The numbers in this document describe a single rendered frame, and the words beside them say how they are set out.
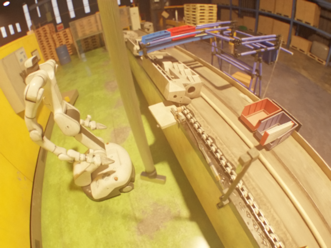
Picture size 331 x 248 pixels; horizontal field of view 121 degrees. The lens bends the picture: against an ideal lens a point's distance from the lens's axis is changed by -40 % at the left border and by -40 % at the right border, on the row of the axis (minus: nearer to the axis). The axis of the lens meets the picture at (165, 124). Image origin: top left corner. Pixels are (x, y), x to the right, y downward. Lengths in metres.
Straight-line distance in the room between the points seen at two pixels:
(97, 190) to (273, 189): 1.52
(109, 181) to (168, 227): 0.74
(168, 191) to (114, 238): 0.79
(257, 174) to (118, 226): 1.40
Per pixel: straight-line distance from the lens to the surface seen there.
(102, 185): 1.60
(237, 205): 0.96
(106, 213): 1.86
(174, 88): 1.34
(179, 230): 1.66
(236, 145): 1.21
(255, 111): 1.50
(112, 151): 1.80
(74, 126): 1.23
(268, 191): 1.10
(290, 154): 1.37
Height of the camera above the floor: 1.65
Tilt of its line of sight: 43 degrees down
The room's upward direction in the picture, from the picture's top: 7 degrees counter-clockwise
